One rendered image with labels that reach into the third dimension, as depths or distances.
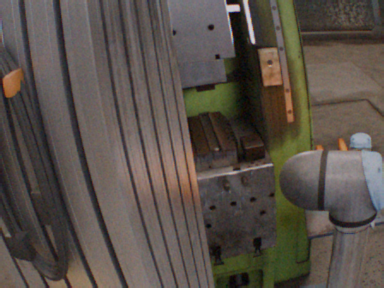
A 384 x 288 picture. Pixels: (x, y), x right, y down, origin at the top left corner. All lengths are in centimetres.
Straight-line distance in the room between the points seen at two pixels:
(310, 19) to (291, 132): 601
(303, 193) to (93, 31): 55
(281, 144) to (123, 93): 179
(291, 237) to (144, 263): 204
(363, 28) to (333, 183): 776
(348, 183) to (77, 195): 51
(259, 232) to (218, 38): 88
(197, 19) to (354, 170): 117
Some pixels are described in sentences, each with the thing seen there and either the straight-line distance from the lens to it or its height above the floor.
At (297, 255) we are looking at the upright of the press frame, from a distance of 264.
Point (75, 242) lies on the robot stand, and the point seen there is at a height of 156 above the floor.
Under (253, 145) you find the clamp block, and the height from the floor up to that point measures 98.
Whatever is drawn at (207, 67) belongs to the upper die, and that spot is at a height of 134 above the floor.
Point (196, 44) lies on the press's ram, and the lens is 188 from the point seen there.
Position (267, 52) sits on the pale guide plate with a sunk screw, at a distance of 207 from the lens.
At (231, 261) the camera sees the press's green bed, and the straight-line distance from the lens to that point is 228.
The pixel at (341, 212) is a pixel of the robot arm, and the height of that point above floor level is 137.
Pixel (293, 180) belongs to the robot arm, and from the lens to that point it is 88.
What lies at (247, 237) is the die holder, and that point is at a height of 57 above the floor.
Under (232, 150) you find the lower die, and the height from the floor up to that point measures 98.
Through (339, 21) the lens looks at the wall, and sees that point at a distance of 833.
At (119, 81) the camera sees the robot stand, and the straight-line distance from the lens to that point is 48.
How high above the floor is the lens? 186
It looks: 24 degrees down
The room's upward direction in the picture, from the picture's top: 9 degrees counter-clockwise
